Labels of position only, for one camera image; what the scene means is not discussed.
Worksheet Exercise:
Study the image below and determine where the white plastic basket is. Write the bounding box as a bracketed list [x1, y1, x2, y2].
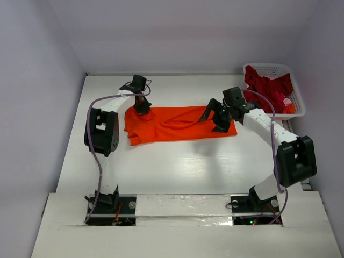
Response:
[243, 63, 306, 120]

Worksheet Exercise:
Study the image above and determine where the dark red t shirt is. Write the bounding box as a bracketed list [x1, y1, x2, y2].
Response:
[245, 66, 293, 113]

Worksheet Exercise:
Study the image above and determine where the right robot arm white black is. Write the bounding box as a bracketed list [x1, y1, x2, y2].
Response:
[198, 87, 317, 213]

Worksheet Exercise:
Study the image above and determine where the orange t shirt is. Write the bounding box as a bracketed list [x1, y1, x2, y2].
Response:
[124, 106, 237, 146]

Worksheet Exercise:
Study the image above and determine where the metal rail at table edge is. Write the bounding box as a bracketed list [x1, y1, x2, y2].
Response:
[282, 120, 313, 191]

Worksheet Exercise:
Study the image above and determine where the small orange cloth in basket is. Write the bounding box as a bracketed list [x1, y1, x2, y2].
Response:
[283, 104, 296, 114]

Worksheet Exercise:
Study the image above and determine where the pink cloth in basket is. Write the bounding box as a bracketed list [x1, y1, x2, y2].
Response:
[275, 91, 292, 108]

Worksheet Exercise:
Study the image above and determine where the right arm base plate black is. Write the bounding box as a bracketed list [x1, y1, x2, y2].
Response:
[226, 195, 282, 226]

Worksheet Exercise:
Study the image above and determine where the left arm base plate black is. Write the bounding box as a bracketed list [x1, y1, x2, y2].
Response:
[86, 195, 137, 226]

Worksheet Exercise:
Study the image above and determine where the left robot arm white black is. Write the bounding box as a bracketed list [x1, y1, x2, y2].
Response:
[84, 75, 151, 219]

